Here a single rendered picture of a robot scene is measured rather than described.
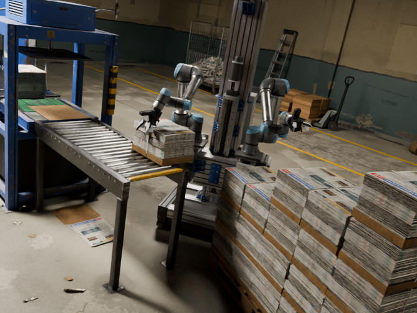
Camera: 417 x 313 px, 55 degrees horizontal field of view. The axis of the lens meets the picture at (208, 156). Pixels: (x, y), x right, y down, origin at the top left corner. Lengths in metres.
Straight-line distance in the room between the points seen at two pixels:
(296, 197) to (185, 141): 0.97
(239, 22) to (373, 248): 2.12
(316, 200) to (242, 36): 1.69
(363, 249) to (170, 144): 1.45
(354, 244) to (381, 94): 7.45
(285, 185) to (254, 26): 1.49
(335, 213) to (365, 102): 7.47
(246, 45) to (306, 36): 6.92
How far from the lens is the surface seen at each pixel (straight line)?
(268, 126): 3.01
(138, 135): 2.98
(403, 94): 9.16
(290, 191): 2.31
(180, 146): 2.84
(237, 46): 3.38
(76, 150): 2.97
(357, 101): 9.52
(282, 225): 2.41
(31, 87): 4.33
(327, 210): 2.11
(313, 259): 2.24
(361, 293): 2.05
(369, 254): 1.96
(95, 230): 3.52
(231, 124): 3.37
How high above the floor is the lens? 1.82
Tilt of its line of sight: 19 degrees down
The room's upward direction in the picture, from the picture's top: 10 degrees clockwise
